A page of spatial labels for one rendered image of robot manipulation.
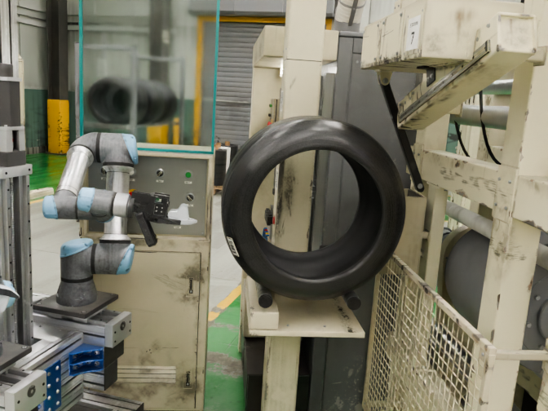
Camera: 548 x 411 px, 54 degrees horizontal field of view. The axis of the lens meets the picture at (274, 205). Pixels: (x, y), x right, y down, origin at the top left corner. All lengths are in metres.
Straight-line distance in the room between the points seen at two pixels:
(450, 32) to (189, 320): 1.64
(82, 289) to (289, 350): 0.82
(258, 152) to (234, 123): 10.00
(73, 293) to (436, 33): 1.52
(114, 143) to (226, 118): 9.57
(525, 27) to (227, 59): 10.44
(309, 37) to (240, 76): 9.59
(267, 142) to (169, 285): 1.04
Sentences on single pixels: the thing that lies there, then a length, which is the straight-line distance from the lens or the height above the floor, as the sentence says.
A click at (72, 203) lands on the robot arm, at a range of 1.84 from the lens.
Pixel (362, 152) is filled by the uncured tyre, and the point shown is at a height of 1.38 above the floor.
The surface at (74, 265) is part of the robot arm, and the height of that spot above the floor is 0.87.
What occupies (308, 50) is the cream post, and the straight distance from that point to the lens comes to 1.97.
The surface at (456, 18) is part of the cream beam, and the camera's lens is 1.45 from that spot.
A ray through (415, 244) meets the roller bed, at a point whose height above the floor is 1.02.
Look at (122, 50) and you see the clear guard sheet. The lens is 2.34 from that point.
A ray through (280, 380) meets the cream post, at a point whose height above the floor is 0.43.
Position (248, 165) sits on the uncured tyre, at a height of 1.32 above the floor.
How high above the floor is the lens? 1.52
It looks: 11 degrees down
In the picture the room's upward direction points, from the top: 4 degrees clockwise
